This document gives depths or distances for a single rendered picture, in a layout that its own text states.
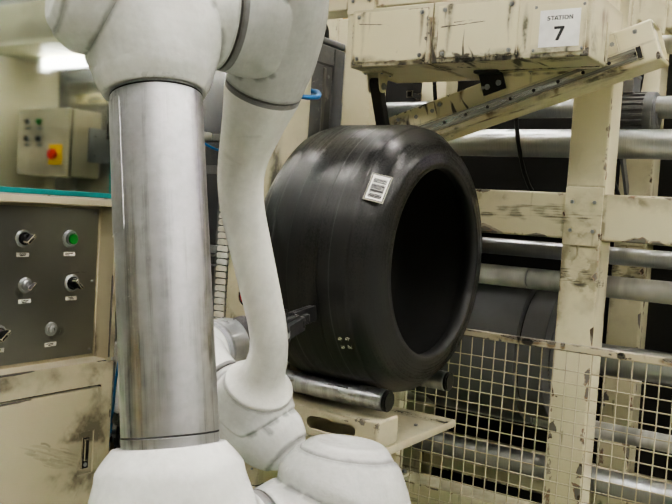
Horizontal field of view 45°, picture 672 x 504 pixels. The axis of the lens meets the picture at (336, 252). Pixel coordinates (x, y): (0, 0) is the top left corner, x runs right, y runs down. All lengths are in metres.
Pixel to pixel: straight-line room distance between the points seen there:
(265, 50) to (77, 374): 1.12
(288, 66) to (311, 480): 0.48
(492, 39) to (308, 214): 0.64
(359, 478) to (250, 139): 0.44
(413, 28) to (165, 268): 1.31
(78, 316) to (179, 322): 1.13
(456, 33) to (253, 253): 1.02
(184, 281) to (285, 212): 0.79
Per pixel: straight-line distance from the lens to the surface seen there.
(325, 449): 0.90
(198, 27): 0.90
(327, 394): 1.71
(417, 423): 1.90
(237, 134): 1.05
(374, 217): 1.53
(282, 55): 0.98
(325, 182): 1.59
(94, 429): 1.97
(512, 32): 1.92
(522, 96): 2.02
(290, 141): 1.92
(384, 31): 2.07
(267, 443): 1.18
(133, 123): 0.87
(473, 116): 2.06
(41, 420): 1.87
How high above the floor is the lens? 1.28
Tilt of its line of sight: 3 degrees down
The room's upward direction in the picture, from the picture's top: 4 degrees clockwise
